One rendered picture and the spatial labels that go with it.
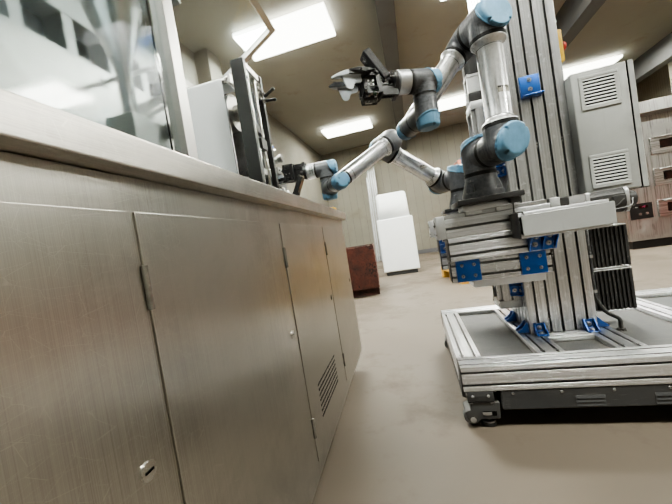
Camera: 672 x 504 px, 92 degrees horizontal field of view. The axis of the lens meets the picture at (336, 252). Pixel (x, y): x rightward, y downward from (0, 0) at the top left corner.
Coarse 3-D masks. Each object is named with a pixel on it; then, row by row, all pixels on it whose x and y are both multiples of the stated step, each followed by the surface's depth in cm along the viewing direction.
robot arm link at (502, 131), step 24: (480, 0) 106; (504, 0) 105; (480, 24) 106; (504, 24) 105; (480, 48) 109; (480, 72) 111; (504, 72) 107; (504, 96) 107; (504, 120) 106; (480, 144) 115; (504, 144) 105; (528, 144) 107
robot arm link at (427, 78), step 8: (416, 72) 102; (424, 72) 102; (432, 72) 103; (440, 72) 104; (416, 80) 102; (424, 80) 102; (432, 80) 103; (440, 80) 104; (416, 88) 103; (424, 88) 103; (432, 88) 103; (440, 88) 106
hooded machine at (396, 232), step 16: (400, 192) 581; (384, 208) 575; (400, 208) 569; (384, 224) 568; (400, 224) 564; (384, 240) 570; (400, 240) 565; (384, 256) 571; (400, 256) 567; (416, 256) 563; (400, 272) 573
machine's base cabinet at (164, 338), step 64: (0, 192) 27; (64, 192) 32; (128, 192) 40; (192, 192) 52; (0, 256) 26; (64, 256) 31; (128, 256) 38; (192, 256) 49; (256, 256) 71; (320, 256) 126; (0, 320) 25; (64, 320) 30; (128, 320) 37; (192, 320) 47; (256, 320) 66; (320, 320) 112; (0, 384) 25; (64, 384) 29; (128, 384) 35; (192, 384) 45; (256, 384) 62; (320, 384) 101; (0, 448) 24; (64, 448) 28; (128, 448) 34; (192, 448) 43; (256, 448) 59; (320, 448) 92
